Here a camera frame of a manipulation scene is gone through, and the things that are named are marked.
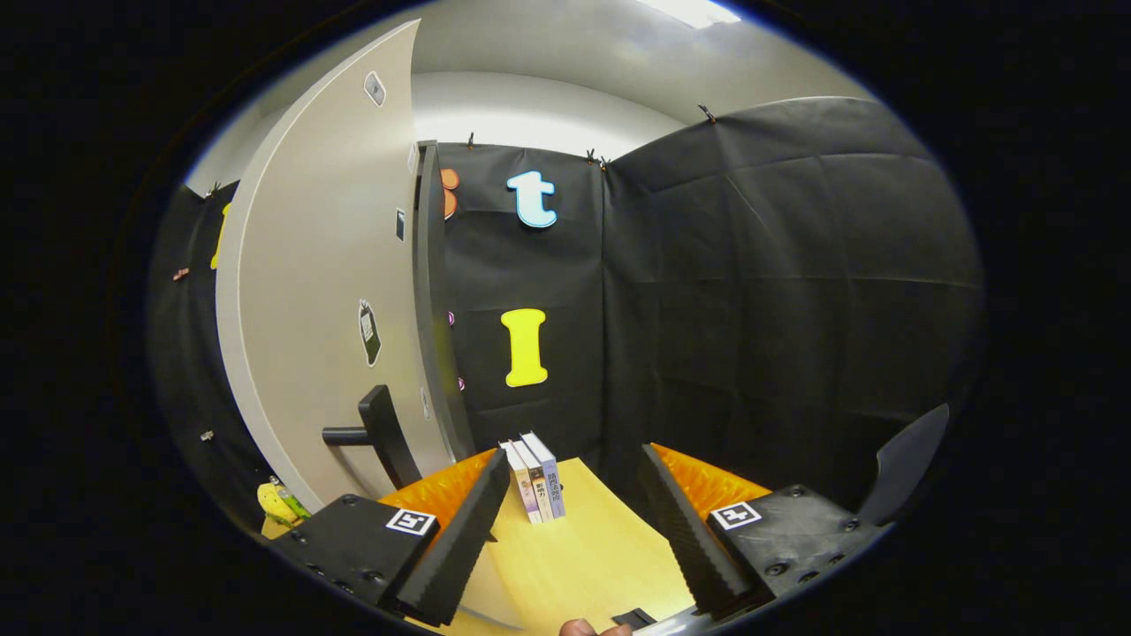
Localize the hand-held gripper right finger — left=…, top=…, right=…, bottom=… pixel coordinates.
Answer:
left=638, top=442, right=889, bottom=619

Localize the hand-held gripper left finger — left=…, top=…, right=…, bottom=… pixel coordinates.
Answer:
left=269, top=446, right=512, bottom=628

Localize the black cabinet door handle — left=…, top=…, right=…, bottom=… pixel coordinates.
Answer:
left=323, top=385, right=423, bottom=491

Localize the dark grey shoe cabinet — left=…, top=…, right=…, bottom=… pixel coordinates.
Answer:
left=414, top=141, right=475, bottom=462

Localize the beige shoe cabinet door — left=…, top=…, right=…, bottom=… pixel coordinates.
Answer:
left=216, top=19, right=460, bottom=513

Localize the white brown spine book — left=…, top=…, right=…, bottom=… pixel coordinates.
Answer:
left=512, top=437, right=555, bottom=522

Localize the white blue spine book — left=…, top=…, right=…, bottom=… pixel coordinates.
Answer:
left=521, top=431, right=566, bottom=519

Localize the green bottle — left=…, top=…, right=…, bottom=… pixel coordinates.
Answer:
left=269, top=477, right=312, bottom=520

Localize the yellow plush toy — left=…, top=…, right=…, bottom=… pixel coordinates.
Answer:
left=257, top=481, right=297, bottom=526

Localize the dark grey curved chair back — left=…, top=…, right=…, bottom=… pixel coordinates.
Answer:
left=855, top=403, right=951, bottom=527

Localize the black backdrop cloth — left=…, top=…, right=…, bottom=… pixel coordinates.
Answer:
left=146, top=95, right=986, bottom=531

